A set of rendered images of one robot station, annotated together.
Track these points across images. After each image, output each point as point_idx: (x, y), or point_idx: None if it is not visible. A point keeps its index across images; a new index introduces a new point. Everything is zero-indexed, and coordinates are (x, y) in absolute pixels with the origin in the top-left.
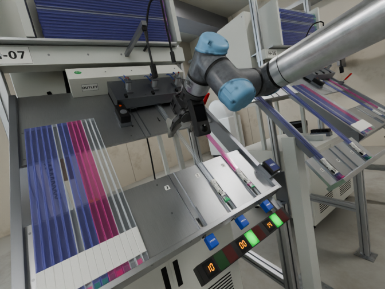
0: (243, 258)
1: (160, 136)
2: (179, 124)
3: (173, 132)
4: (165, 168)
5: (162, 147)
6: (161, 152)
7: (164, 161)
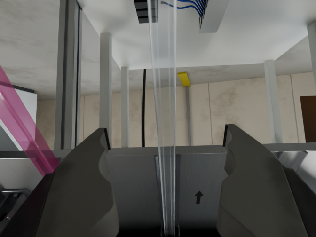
0: None
1: (124, 134)
2: (270, 228)
3: (253, 149)
4: (127, 80)
5: (124, 115)
6: (128, 108)
7: (127, 91)
